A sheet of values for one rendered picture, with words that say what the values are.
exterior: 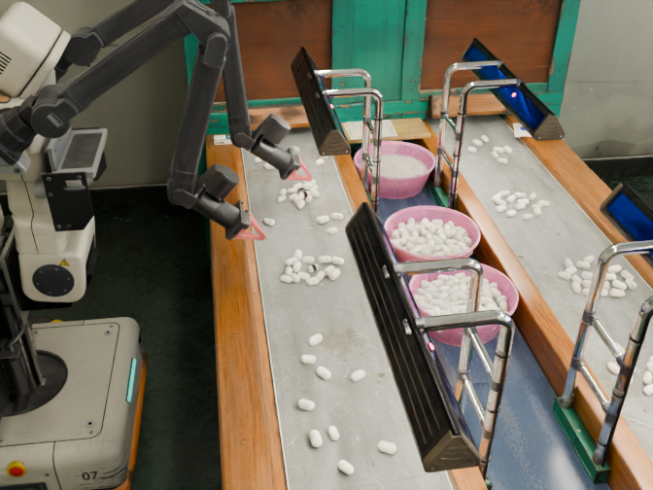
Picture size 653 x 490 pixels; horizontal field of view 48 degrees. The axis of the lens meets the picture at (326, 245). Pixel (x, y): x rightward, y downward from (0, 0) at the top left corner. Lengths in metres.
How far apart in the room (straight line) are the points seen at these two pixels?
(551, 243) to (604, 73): 1.89
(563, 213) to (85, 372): 1.53
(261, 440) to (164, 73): 2.29
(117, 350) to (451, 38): 1.54
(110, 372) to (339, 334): 0.91
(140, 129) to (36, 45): 1.85
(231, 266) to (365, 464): 0.69
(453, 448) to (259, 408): 0.58
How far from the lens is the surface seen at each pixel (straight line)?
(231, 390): 1.55
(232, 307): 1.76
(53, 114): 1.62
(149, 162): 3.64
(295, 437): 1.49
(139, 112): 3.53
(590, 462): 1.58
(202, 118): 1.63
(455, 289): 1.87
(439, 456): 1.03
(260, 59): 2.54
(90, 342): 2.50
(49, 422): 2.28
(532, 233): 2.14
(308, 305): 1.79
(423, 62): 2.65
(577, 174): 2.44
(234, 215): 1.77
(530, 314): 1.81
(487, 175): 2.41
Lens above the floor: 1.85
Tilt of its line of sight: 34 degrees down
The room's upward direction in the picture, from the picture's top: straight up
